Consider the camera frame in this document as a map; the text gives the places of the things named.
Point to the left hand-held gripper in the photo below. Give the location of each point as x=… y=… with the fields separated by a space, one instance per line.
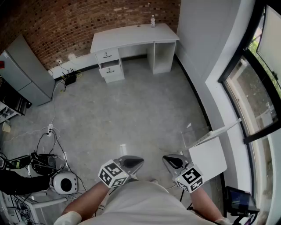
x=112 y=173

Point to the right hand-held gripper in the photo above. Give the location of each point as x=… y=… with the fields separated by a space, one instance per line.
x=189 y=178

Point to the white drawer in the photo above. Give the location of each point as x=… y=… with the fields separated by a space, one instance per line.
x=113 y=57
x=115 y=71

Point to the person's right forearm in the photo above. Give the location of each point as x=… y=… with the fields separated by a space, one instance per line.
x=204 y=202

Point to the person's left forearm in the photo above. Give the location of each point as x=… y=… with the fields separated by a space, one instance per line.
x=85 y=200

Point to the white drawer front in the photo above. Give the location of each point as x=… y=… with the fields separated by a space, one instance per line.
x=113 y=57

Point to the white desk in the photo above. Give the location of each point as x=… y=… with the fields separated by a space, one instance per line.
x=131 y=35

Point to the small white bar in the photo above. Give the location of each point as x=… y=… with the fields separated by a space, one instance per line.
x=123 y=149

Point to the person's white shoe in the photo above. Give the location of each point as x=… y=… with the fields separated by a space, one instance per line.
x=154 y=181

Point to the clear plastic panel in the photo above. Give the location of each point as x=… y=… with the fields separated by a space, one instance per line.
x=193 y=138

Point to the white small side table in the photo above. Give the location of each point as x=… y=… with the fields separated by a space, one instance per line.
x=208 y=158

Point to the person's torso in white shirt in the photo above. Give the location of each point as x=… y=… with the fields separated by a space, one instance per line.
x=142 y=204

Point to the long white bar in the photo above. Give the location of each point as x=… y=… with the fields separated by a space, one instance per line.
x=217 y=132

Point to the white round device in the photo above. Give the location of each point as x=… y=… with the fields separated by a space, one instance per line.
x=65 y=183

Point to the black tablet screen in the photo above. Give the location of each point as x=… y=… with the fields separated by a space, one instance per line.
x=240 y=198

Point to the white power strip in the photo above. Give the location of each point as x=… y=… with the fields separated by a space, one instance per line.
x=50 y=129

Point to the black router with antennas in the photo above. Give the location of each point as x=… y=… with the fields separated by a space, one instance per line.
x=70 y=79

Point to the beige cup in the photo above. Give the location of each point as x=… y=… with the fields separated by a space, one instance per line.
x=6 y=127

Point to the grey tall cabinet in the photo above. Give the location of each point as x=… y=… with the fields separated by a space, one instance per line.
x=30 y=72

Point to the black equipment rack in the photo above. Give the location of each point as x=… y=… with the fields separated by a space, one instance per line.
x=11 y=99

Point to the clear water bottle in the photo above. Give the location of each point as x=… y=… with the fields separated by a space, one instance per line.
x=152 y=22

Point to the white metal frame cart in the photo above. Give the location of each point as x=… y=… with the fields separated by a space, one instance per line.
x=50 y=201

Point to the black window frame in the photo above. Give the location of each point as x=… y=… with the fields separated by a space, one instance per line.
x=233 y=66

